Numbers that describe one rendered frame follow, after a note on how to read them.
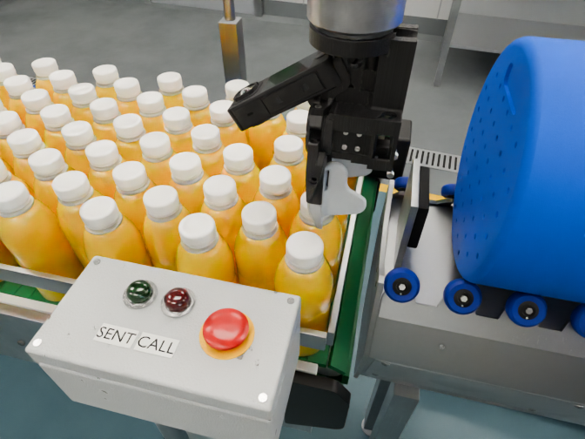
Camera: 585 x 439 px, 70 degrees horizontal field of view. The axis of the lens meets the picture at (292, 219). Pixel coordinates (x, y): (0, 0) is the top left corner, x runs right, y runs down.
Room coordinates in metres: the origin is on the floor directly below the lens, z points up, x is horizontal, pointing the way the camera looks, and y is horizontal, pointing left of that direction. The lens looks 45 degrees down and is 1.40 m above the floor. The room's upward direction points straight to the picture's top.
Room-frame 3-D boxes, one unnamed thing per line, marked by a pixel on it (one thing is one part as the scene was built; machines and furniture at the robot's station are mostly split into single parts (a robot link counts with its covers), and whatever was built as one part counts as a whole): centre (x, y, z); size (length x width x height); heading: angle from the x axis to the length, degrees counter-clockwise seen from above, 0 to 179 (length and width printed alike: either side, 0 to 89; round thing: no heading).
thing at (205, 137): (0.49, 0.12, 1.07); 0.04 x 0.04 x 0.02
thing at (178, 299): (0.20, 0.10, 1.11); 0.02 x 0.02 x 0.01
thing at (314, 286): (0.28, -0.01, 0.98); 0.07 x 0.07 x 0.17
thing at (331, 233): (0.35, -0.03, 0.98); 0.07 x 0.07 x 0.17
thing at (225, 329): (0.17, 0.05, 1.11); 0.04 x 0.04 x 0.01
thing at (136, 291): (0.21, 0.13, 1.11); 0.02 x 0.02 x 0.01
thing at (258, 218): (0.33, 0.04, 1.07); 0.04 x 0.04 x 0.02
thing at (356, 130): (0.34, -0.06, 1.21); 0.09 x 0.08 x 0.12; 76
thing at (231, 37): (0.86, 0.12, 0.55); 0.04 x 0.04 x 1.10; 77
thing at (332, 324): (0.43, -0.09, 0.96); 0.40 x 0.01 x 0.03; 167
